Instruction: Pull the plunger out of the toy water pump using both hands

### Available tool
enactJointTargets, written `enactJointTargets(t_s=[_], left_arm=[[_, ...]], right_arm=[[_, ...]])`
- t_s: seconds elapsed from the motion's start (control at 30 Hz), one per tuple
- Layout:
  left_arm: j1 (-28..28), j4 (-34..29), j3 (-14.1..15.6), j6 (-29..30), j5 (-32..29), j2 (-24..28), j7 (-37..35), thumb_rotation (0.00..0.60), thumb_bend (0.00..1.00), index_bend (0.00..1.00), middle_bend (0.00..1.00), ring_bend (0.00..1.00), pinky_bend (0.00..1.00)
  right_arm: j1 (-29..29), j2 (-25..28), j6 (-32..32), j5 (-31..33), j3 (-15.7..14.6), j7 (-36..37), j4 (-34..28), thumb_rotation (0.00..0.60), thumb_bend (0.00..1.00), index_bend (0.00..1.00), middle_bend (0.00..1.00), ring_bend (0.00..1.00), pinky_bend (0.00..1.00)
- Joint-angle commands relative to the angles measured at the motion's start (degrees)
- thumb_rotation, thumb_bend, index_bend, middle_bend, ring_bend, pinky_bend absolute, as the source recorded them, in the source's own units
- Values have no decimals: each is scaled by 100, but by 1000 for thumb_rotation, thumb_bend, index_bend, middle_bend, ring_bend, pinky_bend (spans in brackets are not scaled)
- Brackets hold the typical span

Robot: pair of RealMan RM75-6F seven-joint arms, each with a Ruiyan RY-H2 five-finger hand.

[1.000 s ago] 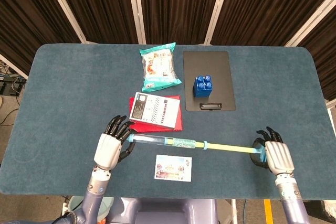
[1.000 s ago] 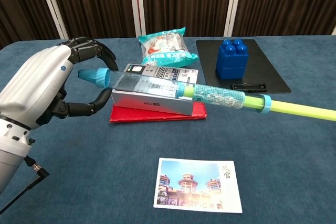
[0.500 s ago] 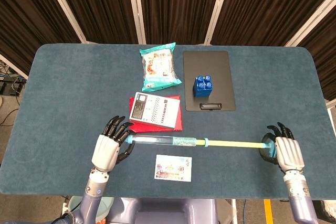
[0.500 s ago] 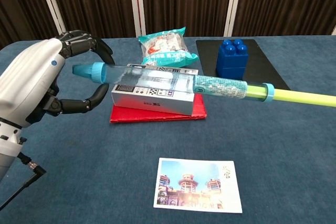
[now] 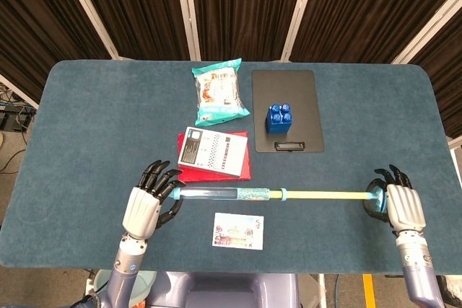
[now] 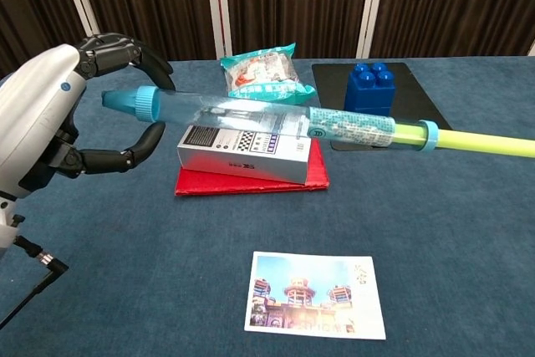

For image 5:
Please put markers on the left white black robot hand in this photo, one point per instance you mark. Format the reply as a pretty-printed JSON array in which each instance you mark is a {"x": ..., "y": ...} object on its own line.
[{"x": 140, "y": 210}]

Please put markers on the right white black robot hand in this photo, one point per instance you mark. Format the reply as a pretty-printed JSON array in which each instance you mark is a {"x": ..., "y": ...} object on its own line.
[{"x": 406, "y": 210}]

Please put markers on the yellow and blue toy water pump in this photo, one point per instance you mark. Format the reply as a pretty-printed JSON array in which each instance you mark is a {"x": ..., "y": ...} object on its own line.
[{"x": 252, "y": 193}]

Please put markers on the left purple silver robot arm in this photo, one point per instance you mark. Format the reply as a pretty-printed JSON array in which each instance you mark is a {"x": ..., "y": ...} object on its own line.
[{"x": 122, "y": 264}]

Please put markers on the right purple silver robot arm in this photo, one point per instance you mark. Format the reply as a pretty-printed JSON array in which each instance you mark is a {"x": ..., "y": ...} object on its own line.
[{"x": 415, "y": 264}]

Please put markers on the pale green bucket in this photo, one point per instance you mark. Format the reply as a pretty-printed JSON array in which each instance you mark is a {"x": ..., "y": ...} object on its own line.
[{"x": 101, "y": 279}]

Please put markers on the grey printed product box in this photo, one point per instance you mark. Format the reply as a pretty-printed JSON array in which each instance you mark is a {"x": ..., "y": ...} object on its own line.
[{"x": 216, "y": 153}]

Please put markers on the colourful photo postcard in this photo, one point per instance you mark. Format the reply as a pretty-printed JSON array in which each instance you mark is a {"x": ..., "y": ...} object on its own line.
[{"x": 234, "y": 237}]

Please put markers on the flat red box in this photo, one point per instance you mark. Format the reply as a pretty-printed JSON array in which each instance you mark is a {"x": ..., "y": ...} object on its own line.
[{"x": 245, "y": 167}]

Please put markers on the purple robot torso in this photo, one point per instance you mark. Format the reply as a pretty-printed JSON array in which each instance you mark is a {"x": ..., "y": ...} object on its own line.
[{"x": 223, "y": 290}]

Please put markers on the brown pleated divider panel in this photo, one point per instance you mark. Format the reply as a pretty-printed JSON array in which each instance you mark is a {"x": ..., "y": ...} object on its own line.
[
  {"x": 361, "y": 8},
  {"x": 245, "y": 8},
  {"x": 444, "y": 81},
  {"x": 36, "y": 16},
  {"x": 144, "y": 8}
]

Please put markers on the teal snack bag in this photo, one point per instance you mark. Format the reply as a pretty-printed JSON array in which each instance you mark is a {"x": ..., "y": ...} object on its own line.
[{"x": 220, "y": 91}]

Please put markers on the black clipboard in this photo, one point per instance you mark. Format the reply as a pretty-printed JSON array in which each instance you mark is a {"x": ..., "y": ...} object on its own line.
[{"x": 307, "y": 106}]

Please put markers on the blue building block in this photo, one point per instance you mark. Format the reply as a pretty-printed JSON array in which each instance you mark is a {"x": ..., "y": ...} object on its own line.
[{"x": 278, "y": 124}]

